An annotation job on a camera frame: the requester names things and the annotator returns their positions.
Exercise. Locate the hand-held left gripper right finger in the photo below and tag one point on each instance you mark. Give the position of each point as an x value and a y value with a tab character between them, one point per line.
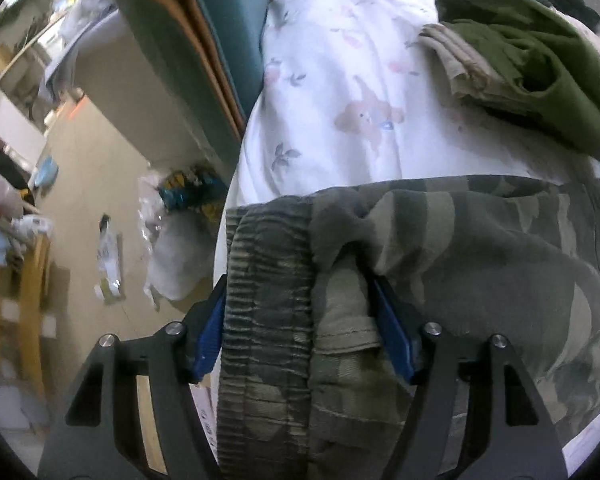
392	332

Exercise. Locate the olive green garment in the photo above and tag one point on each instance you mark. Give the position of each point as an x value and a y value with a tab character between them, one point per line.
555	60

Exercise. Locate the brown board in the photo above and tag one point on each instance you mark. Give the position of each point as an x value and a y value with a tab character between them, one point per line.
180	5

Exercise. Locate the flat packet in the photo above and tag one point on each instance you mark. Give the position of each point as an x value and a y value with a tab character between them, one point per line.
109	260

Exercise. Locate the beige folded garment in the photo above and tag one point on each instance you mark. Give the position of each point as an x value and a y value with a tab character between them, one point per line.
455	60

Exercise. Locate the dark green garment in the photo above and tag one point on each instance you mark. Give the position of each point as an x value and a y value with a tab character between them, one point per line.
575	5

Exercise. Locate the light blue object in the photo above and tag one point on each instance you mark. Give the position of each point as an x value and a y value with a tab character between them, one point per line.
46	172

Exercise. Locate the clear plastic bag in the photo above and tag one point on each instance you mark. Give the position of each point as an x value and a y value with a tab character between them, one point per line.
190	190

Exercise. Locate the white plastic bag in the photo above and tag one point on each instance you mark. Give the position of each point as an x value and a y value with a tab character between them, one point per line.
180	260

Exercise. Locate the white floral bed sheet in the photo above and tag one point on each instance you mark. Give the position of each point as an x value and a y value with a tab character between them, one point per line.
330	85

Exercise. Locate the camouflage pants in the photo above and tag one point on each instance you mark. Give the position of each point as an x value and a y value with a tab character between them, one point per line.
480	260

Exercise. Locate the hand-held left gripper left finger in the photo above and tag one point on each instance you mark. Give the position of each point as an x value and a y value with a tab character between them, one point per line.
212	332

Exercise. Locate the wooden chair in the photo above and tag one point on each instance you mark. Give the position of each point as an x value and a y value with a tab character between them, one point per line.
32	300

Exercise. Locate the cluttered shelf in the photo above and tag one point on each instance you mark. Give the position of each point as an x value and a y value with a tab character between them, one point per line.
30	35

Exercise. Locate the teal bed headboard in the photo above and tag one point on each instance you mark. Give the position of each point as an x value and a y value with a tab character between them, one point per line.
240	20

